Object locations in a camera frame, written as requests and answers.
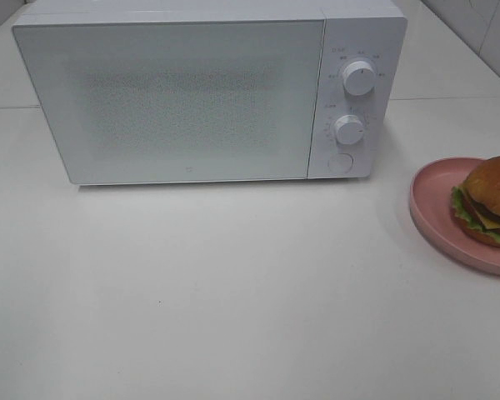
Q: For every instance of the round white door button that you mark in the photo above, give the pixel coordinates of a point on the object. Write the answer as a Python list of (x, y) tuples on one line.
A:
[(340, 164)]

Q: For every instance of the white microwave door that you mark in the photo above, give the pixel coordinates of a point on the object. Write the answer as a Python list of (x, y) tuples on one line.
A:
[(171, 103)]

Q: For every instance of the burger with lettuce and cheese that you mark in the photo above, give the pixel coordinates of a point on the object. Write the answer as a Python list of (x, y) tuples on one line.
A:
[(475, 203)]

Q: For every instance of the pink round plate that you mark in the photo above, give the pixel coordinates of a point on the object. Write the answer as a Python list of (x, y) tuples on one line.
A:
[(431, 212)]

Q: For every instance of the white timer knob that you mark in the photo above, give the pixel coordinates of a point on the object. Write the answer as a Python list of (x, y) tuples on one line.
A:
[(348, 130)]

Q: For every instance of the white microwave oven body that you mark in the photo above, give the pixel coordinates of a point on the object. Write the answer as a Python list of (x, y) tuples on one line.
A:
[(353, 30)]

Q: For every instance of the upper white power knob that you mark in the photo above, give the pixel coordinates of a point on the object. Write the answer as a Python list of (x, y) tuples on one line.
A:
[(358, 77)]

